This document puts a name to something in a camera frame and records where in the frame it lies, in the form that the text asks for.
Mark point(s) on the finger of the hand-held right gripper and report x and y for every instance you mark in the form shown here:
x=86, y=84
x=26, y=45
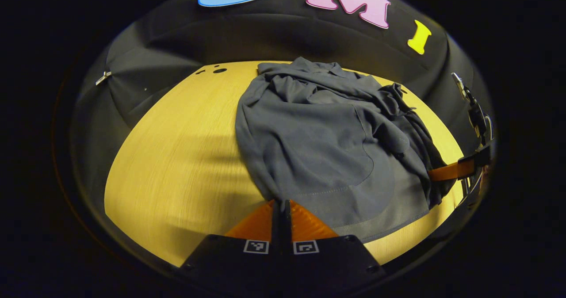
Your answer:
x=451, y=171

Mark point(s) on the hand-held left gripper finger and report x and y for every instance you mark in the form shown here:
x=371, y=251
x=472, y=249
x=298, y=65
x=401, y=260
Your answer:
x=286, y=245
x=277, y=240

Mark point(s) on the gray collared shirt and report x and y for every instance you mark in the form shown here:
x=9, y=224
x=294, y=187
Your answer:
x=318, y=143

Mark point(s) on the black backdrop cloth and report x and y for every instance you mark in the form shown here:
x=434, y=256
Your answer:
x=274, y=37

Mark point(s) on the white clip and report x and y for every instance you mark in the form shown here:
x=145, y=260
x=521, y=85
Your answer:
x=103, y=78

